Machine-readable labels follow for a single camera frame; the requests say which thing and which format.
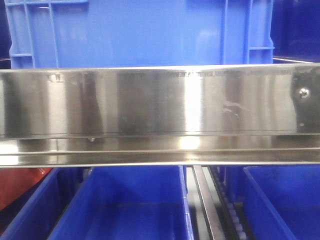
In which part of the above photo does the middle lower blue bin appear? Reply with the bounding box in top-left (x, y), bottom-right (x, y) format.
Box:
top-left (49, 165), bottom-right (194, 240)

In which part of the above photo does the blue bin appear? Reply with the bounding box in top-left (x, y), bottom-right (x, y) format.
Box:
top-left (241, 164), bottom-right (320, 240)
top-left (49, 165), bottom-right (194, 240)
top-left (0, 167), bottom-right (84, 240)

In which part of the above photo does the metal roller track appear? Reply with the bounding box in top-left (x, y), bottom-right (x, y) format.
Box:
top-left (186, 165), bottom-right (255, 240)

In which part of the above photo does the upper blue plastic crate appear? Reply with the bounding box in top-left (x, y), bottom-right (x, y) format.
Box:
top-left (4, 0), bottom-right (274, 69)

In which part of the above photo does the right lower blue bin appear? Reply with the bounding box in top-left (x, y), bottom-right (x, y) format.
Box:
top-left (241, 164), bottom-right (320, 240)

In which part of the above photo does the red object in bin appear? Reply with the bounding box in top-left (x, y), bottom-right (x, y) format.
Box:
top-left (0, 167), bottom-right (52, 210)

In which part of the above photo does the left lower blue bin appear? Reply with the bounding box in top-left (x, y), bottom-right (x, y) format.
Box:
top-left (0, 167), bottom-right (84, 240)

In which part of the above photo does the dark blue crate upper right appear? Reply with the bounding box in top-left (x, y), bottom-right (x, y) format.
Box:
top-left (270, 0), bottom-right (320, 62)

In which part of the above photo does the stainless steel shelf rail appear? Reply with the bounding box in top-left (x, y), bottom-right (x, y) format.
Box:
top-left (0, 63), bottom-right (320, 168)

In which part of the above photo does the shelf rail screw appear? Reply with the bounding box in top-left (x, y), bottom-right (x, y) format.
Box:
top-left (299, 87), bottom-right (310, 99)

